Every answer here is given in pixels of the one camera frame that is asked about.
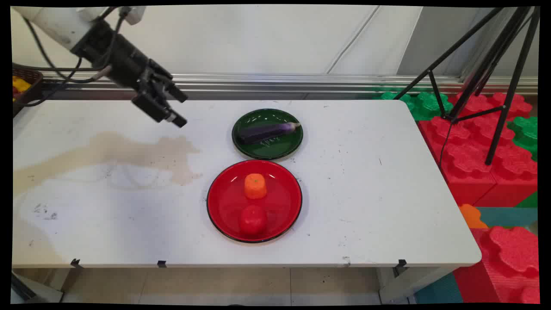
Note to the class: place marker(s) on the yellow toy in basket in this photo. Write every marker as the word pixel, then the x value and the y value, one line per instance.
pixel 19 86

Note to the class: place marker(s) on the purple toy eggplant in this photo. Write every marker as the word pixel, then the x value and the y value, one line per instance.
pixel 264 132

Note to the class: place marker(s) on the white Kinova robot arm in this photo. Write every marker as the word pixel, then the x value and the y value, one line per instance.
pixel 56 23

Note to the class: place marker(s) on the dark wicker basket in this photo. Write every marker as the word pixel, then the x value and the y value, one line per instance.
pixel 32 84

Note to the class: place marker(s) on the red plate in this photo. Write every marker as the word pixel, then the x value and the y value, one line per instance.
pixel 275 202

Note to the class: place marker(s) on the dark green plate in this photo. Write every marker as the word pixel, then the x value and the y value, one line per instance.
pixel 269 148

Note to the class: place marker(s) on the red toy tomato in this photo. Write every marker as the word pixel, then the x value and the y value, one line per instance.
pixel 252 219

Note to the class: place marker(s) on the black table edge clip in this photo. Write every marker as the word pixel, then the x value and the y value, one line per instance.
pixel 401 264
pixel 76 263
pixel 162 263

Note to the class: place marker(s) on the green foam block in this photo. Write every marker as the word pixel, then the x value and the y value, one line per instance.
pixel 526 135
pixel 424 105

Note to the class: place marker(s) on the teal foam mat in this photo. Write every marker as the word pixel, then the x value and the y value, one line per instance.
pixel 508 216

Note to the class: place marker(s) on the black tripod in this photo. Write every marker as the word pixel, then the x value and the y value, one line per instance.
pixel 499 64

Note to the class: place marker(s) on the orange foam block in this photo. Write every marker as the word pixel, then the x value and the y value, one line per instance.
pixel 471 216

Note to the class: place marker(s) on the large red foam block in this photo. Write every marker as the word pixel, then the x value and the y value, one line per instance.
pixel 469 159

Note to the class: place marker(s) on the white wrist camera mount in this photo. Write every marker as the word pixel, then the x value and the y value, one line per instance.
pixel 133 15

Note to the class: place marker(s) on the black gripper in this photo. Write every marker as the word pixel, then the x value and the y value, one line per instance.
pixel 114 58

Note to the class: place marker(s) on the white table leg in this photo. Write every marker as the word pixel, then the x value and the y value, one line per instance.
pixel 409 284

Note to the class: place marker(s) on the orange toy carrot piece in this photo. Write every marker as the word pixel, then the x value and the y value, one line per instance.
pixel 255 187

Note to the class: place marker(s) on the aluminium wall rail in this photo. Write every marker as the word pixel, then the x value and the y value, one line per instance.
pixel 280 82

